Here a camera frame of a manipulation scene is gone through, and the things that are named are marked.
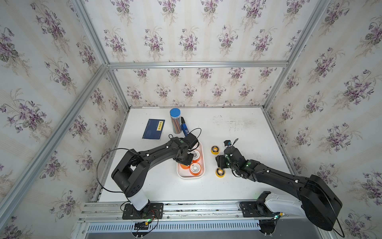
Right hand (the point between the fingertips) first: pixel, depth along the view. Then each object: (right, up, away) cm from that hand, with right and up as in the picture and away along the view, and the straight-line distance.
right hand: (221, 157), depth 87 cm
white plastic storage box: (-21, -9, -1) cm, 23 cm away
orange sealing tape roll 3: (-15, -7, 0) cm, 17 cm away
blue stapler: (-23, +18, +15) cm, 33 cm away
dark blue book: (-45, +16, +18) cm, 51 cm away
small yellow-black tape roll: (-2, +3, +9) cm, 9 cm away
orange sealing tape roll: (-14, +1, +1) cm, 15 cm away
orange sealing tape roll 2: (-22, -6, +1) cm, 22 cm away
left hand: (-20, -4, 0) cm, 20 cm away
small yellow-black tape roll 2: (-1, -8, -1) cm, 9 cm away
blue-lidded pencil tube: (-27, +24, +4) cm, 37 cm away
